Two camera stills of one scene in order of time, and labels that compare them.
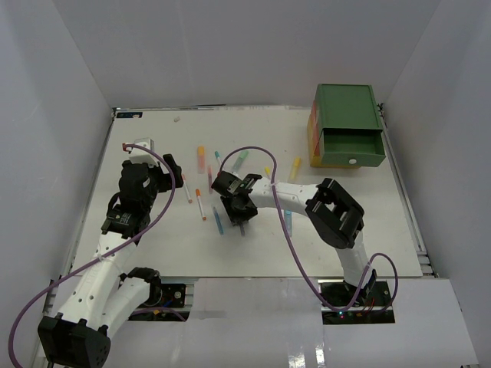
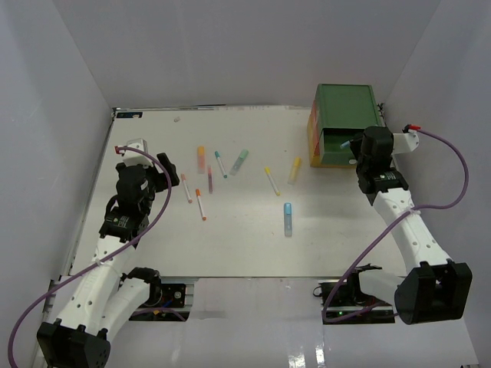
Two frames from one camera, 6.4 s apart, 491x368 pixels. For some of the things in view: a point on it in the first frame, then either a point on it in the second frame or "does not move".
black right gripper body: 235,214 -> 356,145
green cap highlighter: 240,161 does not move
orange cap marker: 198,194 does not move
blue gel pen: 218,221 -> 345,145
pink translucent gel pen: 210,179 does not move
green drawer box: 349,126 does not move
